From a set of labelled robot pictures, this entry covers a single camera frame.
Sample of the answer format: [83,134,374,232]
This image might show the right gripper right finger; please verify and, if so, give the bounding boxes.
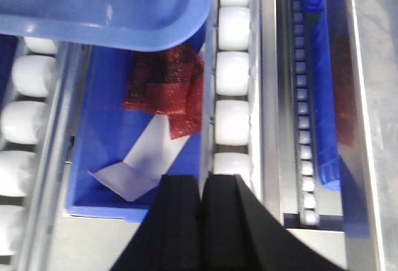
[202,175,340,270]

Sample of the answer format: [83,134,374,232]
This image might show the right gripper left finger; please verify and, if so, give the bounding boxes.
[111,175,201,270]

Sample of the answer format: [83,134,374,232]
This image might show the blue plastic tray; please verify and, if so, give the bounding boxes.
[1,0,212,52]

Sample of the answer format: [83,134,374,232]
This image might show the small roller track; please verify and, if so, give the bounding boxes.
[290,0,319,227]

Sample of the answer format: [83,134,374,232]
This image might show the white roller track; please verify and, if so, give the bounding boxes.
[1,35,58,258]
[212,0,252,183]

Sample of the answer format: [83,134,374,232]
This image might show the white paper sheet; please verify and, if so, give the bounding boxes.
[91,115,190,201]

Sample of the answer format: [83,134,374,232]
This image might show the blue storage bin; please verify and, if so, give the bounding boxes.
[64,22,207,223]

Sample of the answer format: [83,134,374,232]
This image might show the red plastic bag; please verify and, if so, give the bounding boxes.
[123,42,204,139]

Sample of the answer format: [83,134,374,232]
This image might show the left white roller track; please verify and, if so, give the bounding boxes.
[1,35,58,258]

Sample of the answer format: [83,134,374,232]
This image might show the blue bin at right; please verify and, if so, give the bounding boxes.
[301,0,341,191]

